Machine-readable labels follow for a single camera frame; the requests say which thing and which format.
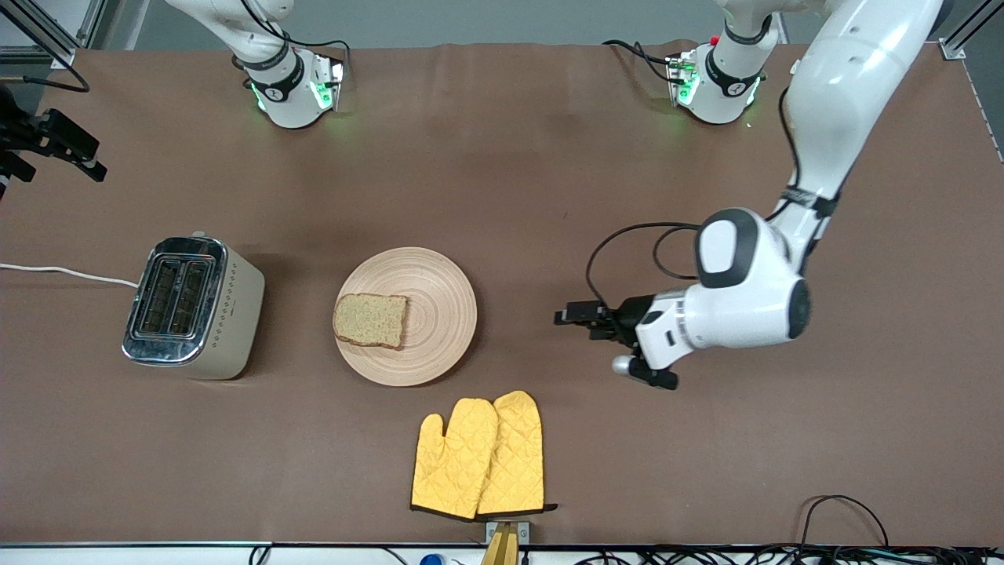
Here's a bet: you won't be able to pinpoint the round wooden plate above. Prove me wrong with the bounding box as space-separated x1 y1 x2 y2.
333 247 478 387

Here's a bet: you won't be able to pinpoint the brown toast slice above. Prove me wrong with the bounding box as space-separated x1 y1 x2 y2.
333 293 409 350

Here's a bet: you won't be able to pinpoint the brown table cover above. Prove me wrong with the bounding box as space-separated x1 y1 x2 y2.
0 39 1004 548

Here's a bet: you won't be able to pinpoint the yellow quilted oven mitt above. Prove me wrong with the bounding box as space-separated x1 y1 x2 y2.
410 398 500 521
477 390 559 516

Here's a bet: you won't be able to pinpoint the beige chrome toaster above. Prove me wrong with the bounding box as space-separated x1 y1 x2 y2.
122 232 266 381

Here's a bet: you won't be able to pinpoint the wooden stick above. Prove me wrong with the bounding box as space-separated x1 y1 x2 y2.
480 524 520 565

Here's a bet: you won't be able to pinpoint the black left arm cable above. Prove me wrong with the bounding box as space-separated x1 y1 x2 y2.
586 85 840 315

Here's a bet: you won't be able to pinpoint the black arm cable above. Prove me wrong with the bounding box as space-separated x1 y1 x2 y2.
586 85 840 315
22 55 89 93

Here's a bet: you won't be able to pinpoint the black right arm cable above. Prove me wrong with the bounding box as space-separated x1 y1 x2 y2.
22 55 89 93

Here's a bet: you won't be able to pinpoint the white toaster power cord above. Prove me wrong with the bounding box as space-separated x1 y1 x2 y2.
0 263 140 290

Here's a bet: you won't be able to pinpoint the small metal bracket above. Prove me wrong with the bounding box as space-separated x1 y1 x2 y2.
485 520 531 545

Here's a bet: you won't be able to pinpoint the black left base cable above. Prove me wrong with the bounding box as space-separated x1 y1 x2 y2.
602 39 677 84

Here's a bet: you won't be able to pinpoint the black base cable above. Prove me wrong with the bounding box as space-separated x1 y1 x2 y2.
239 0 352 57
602 39 677 84

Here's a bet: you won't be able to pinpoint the black right base cable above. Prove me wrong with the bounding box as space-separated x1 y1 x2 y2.
239 0 352 57

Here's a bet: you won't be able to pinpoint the black looped cable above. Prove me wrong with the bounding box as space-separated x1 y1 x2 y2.
800 494 891 550

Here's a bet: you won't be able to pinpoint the black cable bundle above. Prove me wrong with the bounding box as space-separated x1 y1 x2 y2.
573 543 1004 565

